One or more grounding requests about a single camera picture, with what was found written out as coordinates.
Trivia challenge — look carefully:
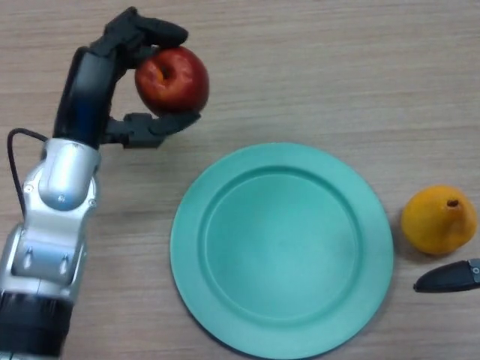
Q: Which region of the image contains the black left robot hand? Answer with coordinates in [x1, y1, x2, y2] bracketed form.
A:
[52, 6, 203, 151]

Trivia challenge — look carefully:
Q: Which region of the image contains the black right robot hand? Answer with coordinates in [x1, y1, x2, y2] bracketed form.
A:
[413, 257, 480, 293]

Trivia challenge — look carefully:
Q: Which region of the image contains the red apple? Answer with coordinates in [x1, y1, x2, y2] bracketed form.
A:
[134, 46, 210, 113]

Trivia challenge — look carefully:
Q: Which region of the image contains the green round plate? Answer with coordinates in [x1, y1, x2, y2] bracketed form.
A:
[169, 142, 395, 359]

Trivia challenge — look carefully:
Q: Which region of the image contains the yellow pear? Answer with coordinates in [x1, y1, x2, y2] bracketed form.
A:
[400, 184, 478, 256]

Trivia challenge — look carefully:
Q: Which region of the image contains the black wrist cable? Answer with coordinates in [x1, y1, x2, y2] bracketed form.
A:
[7, 128, 50, 219]

